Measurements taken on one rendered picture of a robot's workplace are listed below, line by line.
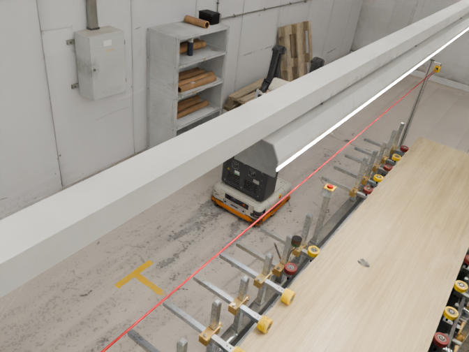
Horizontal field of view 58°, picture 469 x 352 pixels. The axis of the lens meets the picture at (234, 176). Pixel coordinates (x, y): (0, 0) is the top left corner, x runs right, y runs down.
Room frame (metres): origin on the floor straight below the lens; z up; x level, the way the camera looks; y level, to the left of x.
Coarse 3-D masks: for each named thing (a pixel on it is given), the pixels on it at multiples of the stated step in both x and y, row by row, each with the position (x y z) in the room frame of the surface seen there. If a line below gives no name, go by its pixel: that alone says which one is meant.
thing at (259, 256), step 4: (236, 244) 2.18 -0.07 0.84; (240, 244) 2.17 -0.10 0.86; (244, 244) 2.17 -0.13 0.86; (240, 248) 2.16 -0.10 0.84; (244, 248) 2.14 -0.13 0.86; (248, 248) 2.14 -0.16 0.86; (248, 252) 2.12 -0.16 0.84; (252, 252) 2.11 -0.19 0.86; (256, 252) 2.11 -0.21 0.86; (256, 256) 2.09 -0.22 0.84; (260, 256) 2.08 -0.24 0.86; (264, 256) 2.08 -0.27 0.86; (260, 260) 2.07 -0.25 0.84; (264, 260) 2.06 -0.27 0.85; (272, 264) 2.02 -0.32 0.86; (276, 264) 2.03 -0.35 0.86; (284, 272) 1.97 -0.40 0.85; (288, 276) 1.95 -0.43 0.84
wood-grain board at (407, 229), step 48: (432, 144) 4.02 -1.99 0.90; (384, 192) 2.99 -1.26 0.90; (432, 192) 3.09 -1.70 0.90; (336, 240) 2.29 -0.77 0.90; (384, 240) 2.36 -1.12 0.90; (432, 240) 2.44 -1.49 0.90; (336, 288) 1.84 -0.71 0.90; (384, 288) 1.90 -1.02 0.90; (432, 288) 1.95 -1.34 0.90; (288, 336) 1.46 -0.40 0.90; (336, 336) 1.50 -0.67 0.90; (384, 336) 1.54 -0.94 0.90; (432, 336) 1.58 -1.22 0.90
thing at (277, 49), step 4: (272, 48) 4.22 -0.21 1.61; (276, 48) 4.23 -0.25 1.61; (280, 48) 4.22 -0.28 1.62; (272, 52) 4.22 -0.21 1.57; (276, 52) 4.19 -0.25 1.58; (272, 56) 4.21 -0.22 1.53; (276, 56) 4.19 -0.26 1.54; (272, 60) 4.19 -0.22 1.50; (276, 60) 4.21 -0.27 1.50; (272, 64) 4.18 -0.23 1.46; (272, 68) 4.17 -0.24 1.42; (268, 72) 4.19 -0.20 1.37; (272, 72) 4.17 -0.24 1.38; (268, 76) 4.17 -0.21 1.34; (272, 76) 4.18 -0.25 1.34; (264, 80) 4.19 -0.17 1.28; (268, 80) 4.16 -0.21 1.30; (268, 88) 4.13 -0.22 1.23
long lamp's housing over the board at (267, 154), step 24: (456, 24) 2.44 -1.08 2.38; (432, 48) 1.97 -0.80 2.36; (384, 72) 1.46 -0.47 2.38; (336, 96) 1.18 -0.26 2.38; (360, 96) 1.26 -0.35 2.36; (312, 120) 1.00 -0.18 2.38; (336, 120) 1.10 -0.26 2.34; (264, 144) 0.85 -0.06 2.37; (288, 144) 0.88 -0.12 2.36; (264, 168) 0.84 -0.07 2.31
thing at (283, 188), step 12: (276, 180) 3.90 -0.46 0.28; (216, 192) 3.64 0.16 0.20; (228, 192) 3.58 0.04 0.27; (240, 192) 3.59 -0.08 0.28; (276, 192) 3.67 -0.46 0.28; (288, 192) 3.82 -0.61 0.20; (228, 204) 3.55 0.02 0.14; (252, 204) 3.42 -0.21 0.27; (264, 204) 3.45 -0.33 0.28; (240, 216) 3.45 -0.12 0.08; (252, 216) 3.39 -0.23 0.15; (264, 216) 3.43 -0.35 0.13
